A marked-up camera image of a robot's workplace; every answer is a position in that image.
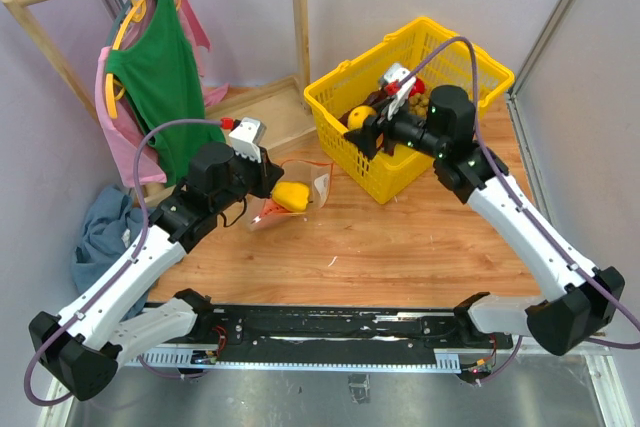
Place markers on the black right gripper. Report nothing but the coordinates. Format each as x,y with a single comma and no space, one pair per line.
365,138

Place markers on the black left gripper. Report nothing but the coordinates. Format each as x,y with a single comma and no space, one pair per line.
271,173

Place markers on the orange mango toy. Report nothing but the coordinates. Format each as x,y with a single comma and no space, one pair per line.
358,115

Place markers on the yellow bell pepper toy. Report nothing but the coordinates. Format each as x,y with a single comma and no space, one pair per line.
292,196

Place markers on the watermelon slice toy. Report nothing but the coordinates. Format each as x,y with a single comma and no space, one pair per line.
265,213

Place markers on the clear zip bag orange zipper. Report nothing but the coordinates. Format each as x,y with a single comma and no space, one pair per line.
317,175

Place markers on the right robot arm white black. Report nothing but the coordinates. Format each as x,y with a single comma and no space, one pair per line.
577,298

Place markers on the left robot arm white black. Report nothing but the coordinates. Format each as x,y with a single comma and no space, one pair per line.
87,342

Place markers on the green tank top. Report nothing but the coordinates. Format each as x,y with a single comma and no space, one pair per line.
162,83

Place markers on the wooden clothes rack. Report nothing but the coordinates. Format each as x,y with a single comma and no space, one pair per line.
281,101

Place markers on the tan longan bunch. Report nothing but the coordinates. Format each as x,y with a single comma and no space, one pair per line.
419,105

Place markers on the red apple toy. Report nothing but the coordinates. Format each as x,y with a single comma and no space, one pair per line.
418,87

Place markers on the yellow plastic basket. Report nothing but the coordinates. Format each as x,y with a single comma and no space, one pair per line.
347,86

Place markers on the pink garment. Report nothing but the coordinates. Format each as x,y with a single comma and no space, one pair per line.
123,134

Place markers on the blue cloth heap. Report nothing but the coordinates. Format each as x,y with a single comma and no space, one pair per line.
109,227

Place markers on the yellow clothes hanger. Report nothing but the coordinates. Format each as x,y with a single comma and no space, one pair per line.
133,11

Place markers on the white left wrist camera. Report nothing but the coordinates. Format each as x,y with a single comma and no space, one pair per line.
245,139

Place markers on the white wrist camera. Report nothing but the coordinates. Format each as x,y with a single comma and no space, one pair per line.
245,139
396,83

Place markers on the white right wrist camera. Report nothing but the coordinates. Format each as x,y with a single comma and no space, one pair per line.
396,83

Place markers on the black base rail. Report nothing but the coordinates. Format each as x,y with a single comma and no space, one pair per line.
330,339

